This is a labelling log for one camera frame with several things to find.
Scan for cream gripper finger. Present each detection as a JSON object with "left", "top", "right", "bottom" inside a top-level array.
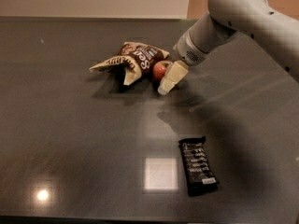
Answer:
[{"left": 158, "top": 61, "right": 189, "bottom": 95}]

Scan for red apple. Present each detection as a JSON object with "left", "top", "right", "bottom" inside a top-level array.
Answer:
[{"left": 152, "top": 61, "right": 171, "bottom": 82}]

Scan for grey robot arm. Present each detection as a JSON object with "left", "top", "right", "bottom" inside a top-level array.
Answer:
[{"left": 158, "top": 0, "right": 299, "bottom": 95}]

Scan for brown chip bag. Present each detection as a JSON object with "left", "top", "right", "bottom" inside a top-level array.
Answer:
[{"left": 89, "top": 42, "right": 169, "bottom": 86}]

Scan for black snack bar wrapper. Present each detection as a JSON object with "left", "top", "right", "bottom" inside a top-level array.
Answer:
[{"left": 178, "top": 136, "right": 219, "bottom": 196}]

